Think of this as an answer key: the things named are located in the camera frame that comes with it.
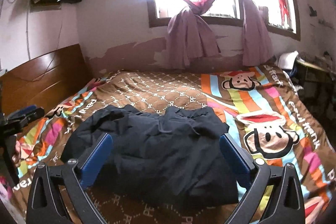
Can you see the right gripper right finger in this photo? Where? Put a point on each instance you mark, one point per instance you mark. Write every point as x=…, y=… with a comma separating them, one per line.
x=285, y=204

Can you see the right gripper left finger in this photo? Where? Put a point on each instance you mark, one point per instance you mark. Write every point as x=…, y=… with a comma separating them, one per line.
x=46, y=204

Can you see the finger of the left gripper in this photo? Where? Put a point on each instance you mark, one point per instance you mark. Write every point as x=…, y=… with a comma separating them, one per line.
x=22, y=112
x=32, y=116

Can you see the dark navy padded jacket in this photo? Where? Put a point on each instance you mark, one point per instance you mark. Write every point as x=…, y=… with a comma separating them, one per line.
x=169, y=158

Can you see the person's left hand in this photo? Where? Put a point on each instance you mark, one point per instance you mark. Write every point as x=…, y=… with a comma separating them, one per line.
x=16, y=158

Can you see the brown wooden headboard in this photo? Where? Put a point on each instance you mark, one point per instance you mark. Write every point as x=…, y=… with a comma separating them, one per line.
x=46, y=80

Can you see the colourful cartoon monkey quilt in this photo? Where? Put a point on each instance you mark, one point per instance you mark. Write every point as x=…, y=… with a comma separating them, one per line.
x=260, y=105

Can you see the dark bedside desk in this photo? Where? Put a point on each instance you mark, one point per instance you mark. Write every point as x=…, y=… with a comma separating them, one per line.
x=318, y=85

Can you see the white item by bed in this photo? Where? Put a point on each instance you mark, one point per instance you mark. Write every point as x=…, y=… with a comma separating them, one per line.
x=286, y=60

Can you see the left pink curtain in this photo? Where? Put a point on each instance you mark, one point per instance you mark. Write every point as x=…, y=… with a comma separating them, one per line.
x=189, y=37

